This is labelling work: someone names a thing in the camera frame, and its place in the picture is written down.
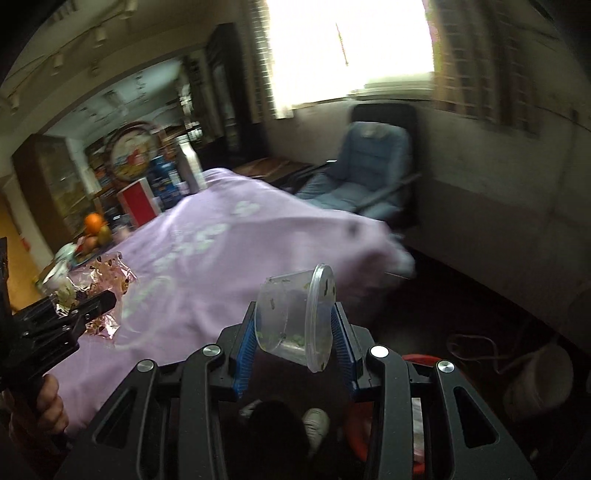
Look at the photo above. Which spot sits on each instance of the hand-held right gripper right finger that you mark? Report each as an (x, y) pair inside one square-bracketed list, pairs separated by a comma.
[(345, 360)]

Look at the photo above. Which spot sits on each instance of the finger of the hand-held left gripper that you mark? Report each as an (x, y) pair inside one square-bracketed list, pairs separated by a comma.
[(99, 304), (37, 310)]

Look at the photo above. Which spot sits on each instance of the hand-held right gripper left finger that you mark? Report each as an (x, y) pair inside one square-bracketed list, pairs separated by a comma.
[(244, 360)]

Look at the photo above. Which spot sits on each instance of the clear printed plastic wrapper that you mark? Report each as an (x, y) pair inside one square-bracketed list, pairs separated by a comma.
[(106, 272)]

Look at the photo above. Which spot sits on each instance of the clear plastic cup with lid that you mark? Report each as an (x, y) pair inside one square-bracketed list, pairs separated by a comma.
[(286, 314)]

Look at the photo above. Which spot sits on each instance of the red plastic mesh basket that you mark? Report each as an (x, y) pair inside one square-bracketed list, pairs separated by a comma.
[(418, 359)]

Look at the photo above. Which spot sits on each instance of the person's left hand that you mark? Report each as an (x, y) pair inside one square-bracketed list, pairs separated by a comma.
[(53, 408)]

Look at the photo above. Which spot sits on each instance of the white patterned bowl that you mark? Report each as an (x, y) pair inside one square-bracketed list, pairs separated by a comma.
[(53, 277)]

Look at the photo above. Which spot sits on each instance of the white sneaker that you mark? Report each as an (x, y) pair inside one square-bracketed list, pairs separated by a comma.
[(316, 427), (249, 408)]

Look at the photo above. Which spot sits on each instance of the white lidded bowl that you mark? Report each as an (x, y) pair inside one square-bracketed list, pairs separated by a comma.
[(67, 253)]

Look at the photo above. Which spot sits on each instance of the red apple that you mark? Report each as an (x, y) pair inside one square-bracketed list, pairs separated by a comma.
[(90, 243)]

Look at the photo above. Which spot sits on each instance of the yellow fruit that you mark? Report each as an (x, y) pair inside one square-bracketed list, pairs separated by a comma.
[(105, 234)]

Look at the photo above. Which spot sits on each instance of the orange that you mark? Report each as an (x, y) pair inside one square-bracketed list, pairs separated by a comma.
[(93, 224)]

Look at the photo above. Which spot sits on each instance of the person's leg dark trousers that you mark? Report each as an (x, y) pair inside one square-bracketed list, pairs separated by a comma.
[(277, 443)]

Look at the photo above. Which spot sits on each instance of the red box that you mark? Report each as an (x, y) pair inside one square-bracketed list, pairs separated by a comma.
[(138, 205)]

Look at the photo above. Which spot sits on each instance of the purple printed tablecloth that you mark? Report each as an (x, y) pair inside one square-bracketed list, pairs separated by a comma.
[(231, 240)]

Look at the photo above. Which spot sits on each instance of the wooden glass cabinet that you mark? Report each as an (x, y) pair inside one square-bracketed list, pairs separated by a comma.
[(46, 184)]

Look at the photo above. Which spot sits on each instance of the blue supplement bottle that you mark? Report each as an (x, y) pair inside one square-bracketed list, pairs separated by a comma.
[(166, 177)]

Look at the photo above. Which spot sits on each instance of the round embroidered table screen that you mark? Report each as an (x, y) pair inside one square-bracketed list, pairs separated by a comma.
[(131, 152)]

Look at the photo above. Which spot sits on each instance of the silver metal bottle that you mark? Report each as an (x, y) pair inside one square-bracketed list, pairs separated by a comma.
[(191, 164)]

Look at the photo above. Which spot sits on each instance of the brown wooden side table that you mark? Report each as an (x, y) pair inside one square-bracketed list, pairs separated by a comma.
[(272, 168)]

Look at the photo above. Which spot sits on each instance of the white plastic bucket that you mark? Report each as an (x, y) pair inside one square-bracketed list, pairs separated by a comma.
[(540, 383)]

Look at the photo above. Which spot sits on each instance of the blue cushioned office chair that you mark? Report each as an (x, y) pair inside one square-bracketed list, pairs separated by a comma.
[(369, 152)]

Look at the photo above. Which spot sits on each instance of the dark tall cabinet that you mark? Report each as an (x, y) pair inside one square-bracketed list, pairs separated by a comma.
[(231, 92)]

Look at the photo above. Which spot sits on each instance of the checked window curtain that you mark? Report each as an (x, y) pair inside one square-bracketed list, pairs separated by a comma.
[(270, 64), (485, 64)]

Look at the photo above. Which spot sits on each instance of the window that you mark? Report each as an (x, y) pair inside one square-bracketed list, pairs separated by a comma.
[(346, 50)]

